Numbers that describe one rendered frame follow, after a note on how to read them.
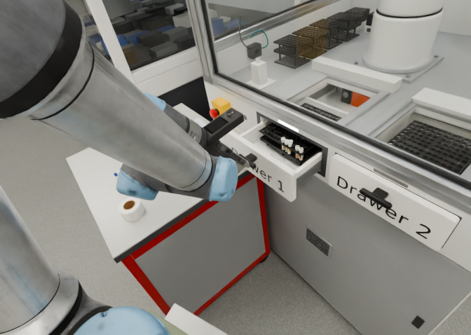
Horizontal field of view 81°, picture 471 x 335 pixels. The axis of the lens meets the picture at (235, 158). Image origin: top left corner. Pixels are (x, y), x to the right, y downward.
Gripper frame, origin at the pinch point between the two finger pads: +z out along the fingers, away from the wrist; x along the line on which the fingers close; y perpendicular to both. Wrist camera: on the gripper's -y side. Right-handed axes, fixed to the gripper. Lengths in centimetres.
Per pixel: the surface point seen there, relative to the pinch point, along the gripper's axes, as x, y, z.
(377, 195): 31.7, -10.8, 8.0
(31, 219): -151, 126, 24
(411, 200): 37.6, -13.7, 8.5
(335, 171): 18.8, -11.3, 11.9
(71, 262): -92, 113, 32
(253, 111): -16.2, -15.0, 9.9
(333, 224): 19.9, 1.5, 33.3
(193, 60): -80, -26, 19
